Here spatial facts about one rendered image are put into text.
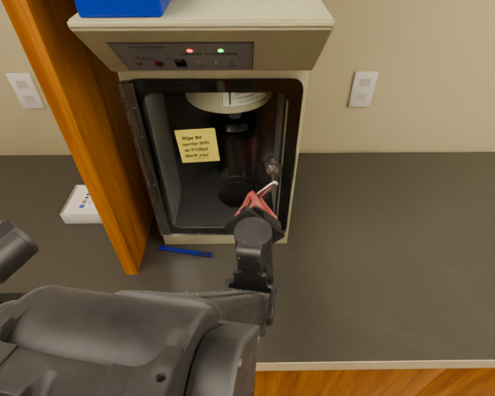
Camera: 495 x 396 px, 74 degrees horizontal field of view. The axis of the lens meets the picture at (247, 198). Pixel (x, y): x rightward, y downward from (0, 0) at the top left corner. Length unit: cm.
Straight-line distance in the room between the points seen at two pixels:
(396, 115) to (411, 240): 45
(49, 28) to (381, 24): 82
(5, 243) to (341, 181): 88
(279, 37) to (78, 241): 74
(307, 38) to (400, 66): 70
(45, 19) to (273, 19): 30
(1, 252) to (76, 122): 21
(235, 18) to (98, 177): 36
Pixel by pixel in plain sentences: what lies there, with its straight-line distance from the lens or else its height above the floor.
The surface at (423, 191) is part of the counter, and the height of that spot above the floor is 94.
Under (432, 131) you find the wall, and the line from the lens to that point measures 133.
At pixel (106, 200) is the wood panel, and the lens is 68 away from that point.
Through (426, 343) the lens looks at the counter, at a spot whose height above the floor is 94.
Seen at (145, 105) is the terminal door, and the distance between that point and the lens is 63.
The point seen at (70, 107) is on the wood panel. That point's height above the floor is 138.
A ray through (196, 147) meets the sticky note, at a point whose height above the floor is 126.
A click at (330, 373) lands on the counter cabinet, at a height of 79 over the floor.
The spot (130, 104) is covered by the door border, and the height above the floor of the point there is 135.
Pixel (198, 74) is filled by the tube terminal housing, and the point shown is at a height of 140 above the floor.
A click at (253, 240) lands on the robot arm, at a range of 48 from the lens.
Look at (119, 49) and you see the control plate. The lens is 52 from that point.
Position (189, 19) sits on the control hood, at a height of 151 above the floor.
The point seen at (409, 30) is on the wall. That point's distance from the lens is 112.
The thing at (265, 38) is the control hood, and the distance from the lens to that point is 47.
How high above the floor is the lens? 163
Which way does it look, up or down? 44 degrees down
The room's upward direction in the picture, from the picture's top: straight up
